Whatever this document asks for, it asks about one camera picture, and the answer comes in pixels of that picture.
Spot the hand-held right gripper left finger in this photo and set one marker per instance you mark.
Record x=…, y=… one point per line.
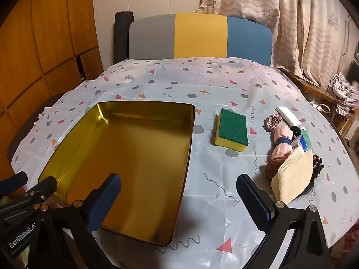
x=103, y=201

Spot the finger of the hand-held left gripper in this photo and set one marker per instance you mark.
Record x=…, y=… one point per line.
x=36, y=193
x=14, y=182

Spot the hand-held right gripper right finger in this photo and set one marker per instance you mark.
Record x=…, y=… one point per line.
x=256, y=207

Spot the brown plush toy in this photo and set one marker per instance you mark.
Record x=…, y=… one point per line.
x=272, y=169

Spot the white sponge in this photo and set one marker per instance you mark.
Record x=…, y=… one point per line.
x=294, y=173

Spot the gold tin box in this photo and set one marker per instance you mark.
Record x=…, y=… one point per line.
x=134, y=159

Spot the blue tissue packet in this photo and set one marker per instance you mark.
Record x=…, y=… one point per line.
x=300, y=145

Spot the pink towel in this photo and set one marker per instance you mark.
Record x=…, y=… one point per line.
x=282, y=132

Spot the green and yellow sponge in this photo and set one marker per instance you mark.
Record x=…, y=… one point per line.
x=232, y=129

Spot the pink patterned scrunchie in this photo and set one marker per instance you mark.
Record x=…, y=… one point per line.
x=271, y=123

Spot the green and white bottle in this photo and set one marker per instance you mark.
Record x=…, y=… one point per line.
x=306, y=137

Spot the black scrunchie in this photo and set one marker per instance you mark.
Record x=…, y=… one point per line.
x=295, y=130

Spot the white foam block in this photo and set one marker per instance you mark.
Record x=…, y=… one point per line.
x=289, y=115

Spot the pink cloth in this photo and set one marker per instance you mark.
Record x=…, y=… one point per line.
x=350, y=239

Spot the patterned white tablecloth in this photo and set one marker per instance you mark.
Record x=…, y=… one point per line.
x=168, y=89

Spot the wooden side table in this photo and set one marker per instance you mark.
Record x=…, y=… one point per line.
x=308, y=85

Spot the pile of patterned clothes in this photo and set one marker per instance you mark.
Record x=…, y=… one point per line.
x=343, y=89

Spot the orange wooden wardrobe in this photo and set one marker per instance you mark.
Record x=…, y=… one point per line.
x=42, y=33

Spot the colourful striped chair back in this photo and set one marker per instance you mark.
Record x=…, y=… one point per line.
x=200, y=36

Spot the beige patterned curtain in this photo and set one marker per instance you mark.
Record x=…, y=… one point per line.
x=308, y=19

